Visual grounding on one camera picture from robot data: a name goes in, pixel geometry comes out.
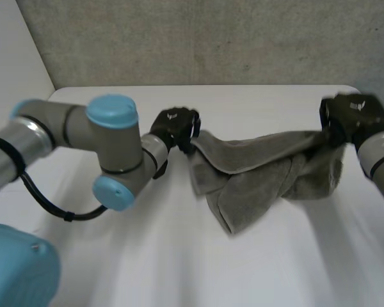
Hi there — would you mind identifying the grey towel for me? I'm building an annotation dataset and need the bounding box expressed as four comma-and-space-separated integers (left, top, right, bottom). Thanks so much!
188, 129, 346, 236

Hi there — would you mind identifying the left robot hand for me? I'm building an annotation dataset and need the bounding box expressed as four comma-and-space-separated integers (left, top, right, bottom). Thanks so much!
148, 107, 202, 156

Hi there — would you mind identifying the black cable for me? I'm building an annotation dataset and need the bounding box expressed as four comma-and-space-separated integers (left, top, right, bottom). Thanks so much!
20, 170, 107, 223

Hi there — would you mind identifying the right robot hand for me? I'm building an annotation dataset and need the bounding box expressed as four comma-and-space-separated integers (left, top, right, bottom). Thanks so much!
319, 93, 384, 149

